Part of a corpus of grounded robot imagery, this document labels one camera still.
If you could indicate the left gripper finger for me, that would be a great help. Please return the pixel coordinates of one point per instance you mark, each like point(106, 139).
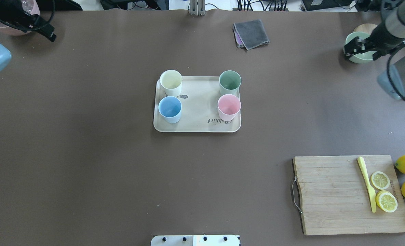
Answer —
point(44, 28)

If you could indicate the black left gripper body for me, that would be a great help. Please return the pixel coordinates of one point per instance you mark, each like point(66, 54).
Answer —
point(4, 14)

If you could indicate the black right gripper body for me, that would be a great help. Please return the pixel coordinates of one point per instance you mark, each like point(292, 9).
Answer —
point(381, 36)

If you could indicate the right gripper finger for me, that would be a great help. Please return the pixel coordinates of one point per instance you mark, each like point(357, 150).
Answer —
point(353, 46)

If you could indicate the green cup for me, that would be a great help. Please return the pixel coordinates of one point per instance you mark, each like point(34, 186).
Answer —
point(229, 82)

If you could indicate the pink cup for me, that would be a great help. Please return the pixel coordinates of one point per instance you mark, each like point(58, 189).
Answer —
point(228, 107)

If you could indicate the cream white cup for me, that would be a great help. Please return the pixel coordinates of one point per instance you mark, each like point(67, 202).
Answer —
point(171, 82)

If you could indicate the blue cup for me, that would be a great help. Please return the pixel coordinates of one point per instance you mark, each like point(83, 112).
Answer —
point(170, 109)

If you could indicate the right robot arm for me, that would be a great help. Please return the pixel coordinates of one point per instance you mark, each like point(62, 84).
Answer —
point(392, 80)

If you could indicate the wooden cup rack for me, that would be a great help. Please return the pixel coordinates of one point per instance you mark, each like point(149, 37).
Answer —
point(365, 28)

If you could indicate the pink bowl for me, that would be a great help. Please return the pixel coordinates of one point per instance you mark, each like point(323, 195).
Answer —
point(29, 6)

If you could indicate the grey cloth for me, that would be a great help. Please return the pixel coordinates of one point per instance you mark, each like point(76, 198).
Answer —
point(252, 33)

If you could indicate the yellow plastic knife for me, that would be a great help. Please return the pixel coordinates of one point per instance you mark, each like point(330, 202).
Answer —
point(370, 189)

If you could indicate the purple cloth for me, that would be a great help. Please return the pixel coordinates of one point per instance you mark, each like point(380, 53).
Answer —
point(238, 39)

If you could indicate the upper lemon slice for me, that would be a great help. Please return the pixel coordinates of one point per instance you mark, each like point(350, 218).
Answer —
point(380, 180)

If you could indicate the lemon slice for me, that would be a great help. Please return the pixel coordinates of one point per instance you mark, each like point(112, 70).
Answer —
point(380, 180)
point(386, 201)

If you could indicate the wooden cutting board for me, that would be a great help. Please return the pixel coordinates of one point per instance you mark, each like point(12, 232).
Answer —
point(333, 198)

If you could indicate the lower lemon slice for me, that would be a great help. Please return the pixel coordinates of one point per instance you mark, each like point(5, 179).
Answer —
point(386, 201)

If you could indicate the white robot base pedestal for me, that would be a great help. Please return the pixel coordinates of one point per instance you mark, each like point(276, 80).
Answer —
point(196, 240)

